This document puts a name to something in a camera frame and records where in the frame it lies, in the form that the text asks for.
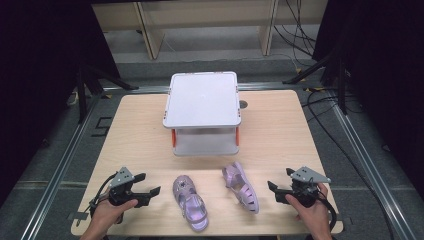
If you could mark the black metal stand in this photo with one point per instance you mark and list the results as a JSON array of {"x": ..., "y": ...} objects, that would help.
[
  {"x": 86, "y": 83},
  {"x": 340, "y": 83}
]

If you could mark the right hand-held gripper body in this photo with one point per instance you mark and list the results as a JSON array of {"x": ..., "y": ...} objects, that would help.
[{"x": 305, "y": 190}]

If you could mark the light wooden bench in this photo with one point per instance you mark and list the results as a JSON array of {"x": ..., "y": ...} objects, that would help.
[{"x": 206, "y": 13}]

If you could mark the person's left hand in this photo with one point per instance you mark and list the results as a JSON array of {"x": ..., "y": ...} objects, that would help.
[{"x": 106, "y": 213}]

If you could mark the metal floor rail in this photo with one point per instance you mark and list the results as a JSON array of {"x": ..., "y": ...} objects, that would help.
[
  {"x": 56, "y": 173},
  {"x": 370, "y": 173}
]

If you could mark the purple child sandal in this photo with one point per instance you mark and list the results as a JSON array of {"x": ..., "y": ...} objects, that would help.
[
  {"x": 190, "y": 203},
  {"x": 240, "y": 188}
]

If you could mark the white two-tier shoe rack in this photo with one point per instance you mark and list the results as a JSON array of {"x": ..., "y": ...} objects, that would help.
[{"x": 201, "y": 100}]

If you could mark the person's right hand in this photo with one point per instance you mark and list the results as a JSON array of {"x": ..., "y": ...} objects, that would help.
[{"x": 315, "y": 213}]

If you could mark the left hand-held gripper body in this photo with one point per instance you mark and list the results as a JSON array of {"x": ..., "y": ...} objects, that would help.
[{"x": 121, "y": 181}]

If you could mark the dark curtain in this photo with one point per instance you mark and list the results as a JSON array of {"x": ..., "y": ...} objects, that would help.
[
  {"x": 383, "y": 83},
  {"x": 36, "y": 83}
]

